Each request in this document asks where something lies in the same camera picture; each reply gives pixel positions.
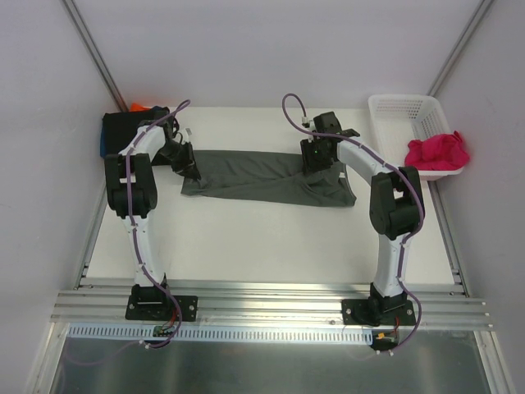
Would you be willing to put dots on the grey t shirt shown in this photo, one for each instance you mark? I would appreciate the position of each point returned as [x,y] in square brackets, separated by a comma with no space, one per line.
[267,177]

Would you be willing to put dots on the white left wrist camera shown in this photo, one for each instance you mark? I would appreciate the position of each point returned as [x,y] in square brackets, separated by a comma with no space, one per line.
[187,134]

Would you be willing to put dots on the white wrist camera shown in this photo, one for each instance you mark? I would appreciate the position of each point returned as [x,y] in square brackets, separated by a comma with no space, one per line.
[187,134]
[307,123]

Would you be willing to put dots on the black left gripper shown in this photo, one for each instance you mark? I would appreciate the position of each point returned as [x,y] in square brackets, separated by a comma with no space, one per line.
[186,160]

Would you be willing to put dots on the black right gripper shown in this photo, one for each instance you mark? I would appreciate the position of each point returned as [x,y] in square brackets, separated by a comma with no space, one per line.
[310,160]

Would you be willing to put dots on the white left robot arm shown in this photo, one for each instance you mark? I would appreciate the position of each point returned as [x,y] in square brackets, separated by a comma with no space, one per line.
[132,194]

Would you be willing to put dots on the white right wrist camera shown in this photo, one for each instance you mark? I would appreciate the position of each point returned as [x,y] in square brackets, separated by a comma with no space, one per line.
[307,123]

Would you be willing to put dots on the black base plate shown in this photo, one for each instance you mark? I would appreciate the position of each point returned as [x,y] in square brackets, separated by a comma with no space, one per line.
[162,308]
[361,312]

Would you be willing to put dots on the aluminium mounting rail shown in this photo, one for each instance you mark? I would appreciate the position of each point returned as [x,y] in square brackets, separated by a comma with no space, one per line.
[103,300]

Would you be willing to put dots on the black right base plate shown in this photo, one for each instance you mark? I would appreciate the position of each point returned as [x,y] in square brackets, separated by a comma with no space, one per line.
[361,312]

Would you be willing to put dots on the folded black t shirt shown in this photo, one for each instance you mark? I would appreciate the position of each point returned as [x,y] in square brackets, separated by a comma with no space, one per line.
[121,127]

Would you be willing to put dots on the folded blue t shirt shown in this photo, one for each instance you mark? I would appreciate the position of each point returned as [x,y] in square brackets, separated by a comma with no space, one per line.
[102,144]

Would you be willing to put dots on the aluminium corner frame post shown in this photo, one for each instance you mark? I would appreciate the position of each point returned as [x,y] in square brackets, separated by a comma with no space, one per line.
[480,13]

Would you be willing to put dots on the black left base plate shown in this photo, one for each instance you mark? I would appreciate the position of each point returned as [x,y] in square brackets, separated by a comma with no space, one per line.
[162,308]

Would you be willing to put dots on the aluminium left frame post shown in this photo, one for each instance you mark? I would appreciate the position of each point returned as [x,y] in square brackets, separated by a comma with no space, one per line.
[96,56]

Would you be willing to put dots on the pink t shirt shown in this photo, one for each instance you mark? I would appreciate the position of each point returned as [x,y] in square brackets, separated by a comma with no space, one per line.
[443,152]

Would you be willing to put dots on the white plastic basket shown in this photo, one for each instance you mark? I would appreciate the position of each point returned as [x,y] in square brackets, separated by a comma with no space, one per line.
[402,122]

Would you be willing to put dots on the folded orange t shirt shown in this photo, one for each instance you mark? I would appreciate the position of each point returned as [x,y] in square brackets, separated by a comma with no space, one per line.
[135,107]

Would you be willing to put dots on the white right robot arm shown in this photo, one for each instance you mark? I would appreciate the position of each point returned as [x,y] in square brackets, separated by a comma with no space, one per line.
[396,210]

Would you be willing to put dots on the white slotted cable duct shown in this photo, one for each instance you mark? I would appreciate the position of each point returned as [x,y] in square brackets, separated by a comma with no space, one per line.
[224,334]

